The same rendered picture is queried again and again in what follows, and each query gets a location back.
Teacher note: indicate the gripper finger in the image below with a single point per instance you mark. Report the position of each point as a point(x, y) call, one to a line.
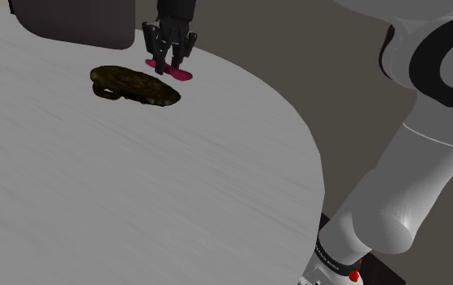
point(180, 51)
point(158, 47)

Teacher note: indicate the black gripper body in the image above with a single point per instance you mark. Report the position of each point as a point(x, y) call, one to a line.
point(175, 17)

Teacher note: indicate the pink utensil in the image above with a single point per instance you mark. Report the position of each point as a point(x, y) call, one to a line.
point(178, 74)

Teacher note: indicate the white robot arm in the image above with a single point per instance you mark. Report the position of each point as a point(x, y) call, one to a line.
point(392, 185)

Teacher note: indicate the dark olive flat pan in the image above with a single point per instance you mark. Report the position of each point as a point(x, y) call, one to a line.
point(135, 85)

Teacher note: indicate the grey round table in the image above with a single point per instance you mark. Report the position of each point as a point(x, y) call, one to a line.
point(131, 177)

